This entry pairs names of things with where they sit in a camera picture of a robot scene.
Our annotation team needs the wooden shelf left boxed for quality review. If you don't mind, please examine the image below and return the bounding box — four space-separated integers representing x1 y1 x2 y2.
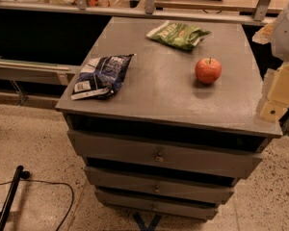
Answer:
0 59 80 86

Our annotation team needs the blue chip bag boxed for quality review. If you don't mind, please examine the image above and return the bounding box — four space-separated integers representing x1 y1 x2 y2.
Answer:
71 54 133 100

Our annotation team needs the black pole on floor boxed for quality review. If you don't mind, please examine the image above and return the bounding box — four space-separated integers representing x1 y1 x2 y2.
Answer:
0 166 30 231

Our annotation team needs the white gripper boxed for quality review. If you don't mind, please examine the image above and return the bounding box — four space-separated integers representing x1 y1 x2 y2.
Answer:
259 62 289 122

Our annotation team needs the black cable on floor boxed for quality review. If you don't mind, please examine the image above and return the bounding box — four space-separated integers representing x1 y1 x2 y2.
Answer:
0 178 75 231

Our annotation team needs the top grey drawer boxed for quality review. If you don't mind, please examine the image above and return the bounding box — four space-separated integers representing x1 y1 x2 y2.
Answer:
67 130 262 179

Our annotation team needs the middle grey drawer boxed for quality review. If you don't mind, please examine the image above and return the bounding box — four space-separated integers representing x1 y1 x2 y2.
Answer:
84 167 234 205

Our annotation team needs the green chip bag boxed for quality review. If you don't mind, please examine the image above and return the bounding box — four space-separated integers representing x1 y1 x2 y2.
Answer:
146 20 211 52

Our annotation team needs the metal rail frame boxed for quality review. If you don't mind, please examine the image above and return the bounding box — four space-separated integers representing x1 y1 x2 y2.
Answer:
0 0 289 25

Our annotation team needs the grey drawer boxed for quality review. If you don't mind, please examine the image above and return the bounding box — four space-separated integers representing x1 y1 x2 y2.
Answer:
67 130 262 179
95 189 218 220
84 167 234 205

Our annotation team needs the grey drawer cabinet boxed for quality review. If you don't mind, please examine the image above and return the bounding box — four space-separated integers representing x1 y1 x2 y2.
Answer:
57 18 282 210

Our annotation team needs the bottom grey drawer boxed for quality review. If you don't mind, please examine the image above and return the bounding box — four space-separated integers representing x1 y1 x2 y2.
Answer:
95 189 218 220

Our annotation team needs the red apple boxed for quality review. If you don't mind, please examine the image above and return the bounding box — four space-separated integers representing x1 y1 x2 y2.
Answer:
195 58 222 85

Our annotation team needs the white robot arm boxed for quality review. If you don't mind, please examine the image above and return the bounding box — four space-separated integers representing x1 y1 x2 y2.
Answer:
252 3 289 122

